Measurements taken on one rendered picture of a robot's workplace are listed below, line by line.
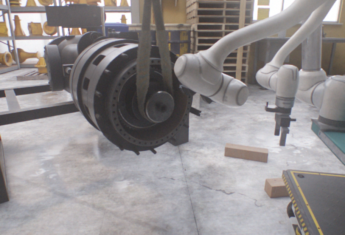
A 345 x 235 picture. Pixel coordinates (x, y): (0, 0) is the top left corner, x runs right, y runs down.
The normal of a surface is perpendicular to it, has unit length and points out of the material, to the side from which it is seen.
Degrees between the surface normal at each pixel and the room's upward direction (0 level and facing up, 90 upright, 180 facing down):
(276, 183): 0
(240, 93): 85
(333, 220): 0
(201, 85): 117
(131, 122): 90
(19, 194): 0
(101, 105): 90
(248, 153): 90
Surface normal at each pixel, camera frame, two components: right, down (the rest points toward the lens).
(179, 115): -0.74, -0.36
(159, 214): 0.00, -0.96
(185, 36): 0.70, 0.21
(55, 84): 0.43, 0.74
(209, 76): 0.33, 0.52
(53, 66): 0.51, 0.05
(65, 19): 0.08, 0.29
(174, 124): -0.57, -0.62
